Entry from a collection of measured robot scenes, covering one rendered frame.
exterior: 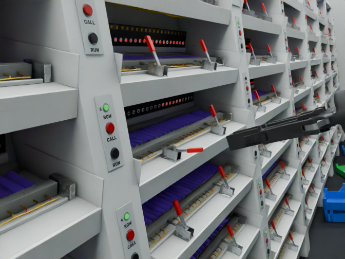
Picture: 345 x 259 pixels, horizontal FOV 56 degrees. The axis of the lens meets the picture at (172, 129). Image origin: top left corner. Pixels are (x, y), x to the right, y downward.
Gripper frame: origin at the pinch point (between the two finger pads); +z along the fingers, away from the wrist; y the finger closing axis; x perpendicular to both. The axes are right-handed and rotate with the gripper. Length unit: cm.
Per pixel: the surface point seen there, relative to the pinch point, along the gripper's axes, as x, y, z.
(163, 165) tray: -0.8, -4.4, 18.1
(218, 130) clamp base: 0.4, 25.8, 17.9
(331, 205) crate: -79, 162, 22
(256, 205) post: -30, 45, 22
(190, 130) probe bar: 3.3, 17.9, 22.1
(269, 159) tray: -20, 67, 20
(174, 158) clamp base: -0.5, -0.9, 17.4
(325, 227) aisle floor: -90, 152, 27
